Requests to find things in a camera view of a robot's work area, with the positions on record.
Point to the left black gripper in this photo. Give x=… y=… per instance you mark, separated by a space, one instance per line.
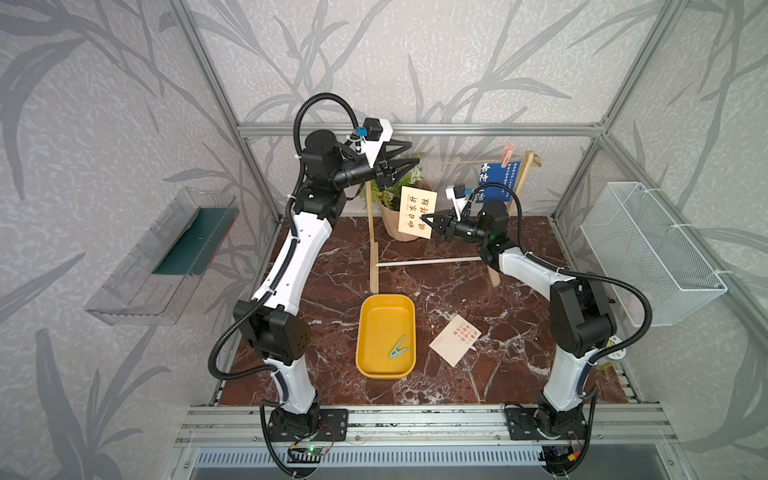
x=389 y=145

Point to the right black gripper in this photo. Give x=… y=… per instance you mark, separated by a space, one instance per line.
x=444 y=230

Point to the cream postcard red characters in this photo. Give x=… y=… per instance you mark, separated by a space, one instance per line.
x=415 y=203

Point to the blue postcard white characters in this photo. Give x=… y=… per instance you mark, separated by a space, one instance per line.
x=496 y=173

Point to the pink clothespin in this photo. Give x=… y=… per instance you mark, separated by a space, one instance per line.
x=507 y=156

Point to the cream postcard red stamps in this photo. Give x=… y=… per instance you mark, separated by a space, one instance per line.
x=453 y=342

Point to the teal clothespin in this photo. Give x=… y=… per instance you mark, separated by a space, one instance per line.
x=399 y=348

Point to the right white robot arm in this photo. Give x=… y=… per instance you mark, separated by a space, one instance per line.
x=580 y=311

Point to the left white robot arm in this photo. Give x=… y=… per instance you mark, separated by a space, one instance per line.
x=270 y=321

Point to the potted green plant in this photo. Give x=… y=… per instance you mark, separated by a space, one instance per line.
x=389 y=201

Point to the yellow plastic tray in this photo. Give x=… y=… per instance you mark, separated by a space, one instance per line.
x=383 y=319

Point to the green circuit board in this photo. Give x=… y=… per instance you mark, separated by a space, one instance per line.
x=308 y=454

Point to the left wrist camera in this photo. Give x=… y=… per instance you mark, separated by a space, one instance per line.
x=371 y=137

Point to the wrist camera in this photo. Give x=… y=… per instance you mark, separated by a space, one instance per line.
x=371 y=137
x=460 y=197

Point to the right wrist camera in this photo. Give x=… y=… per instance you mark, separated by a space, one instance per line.
x=460 y=197

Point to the white wire mesh basket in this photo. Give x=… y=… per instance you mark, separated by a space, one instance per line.
x=635 y=240

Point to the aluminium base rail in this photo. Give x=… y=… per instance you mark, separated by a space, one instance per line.
x=430 y=425

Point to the clear plastic wall shelf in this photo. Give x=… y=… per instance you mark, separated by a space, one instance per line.
x=154 y=283

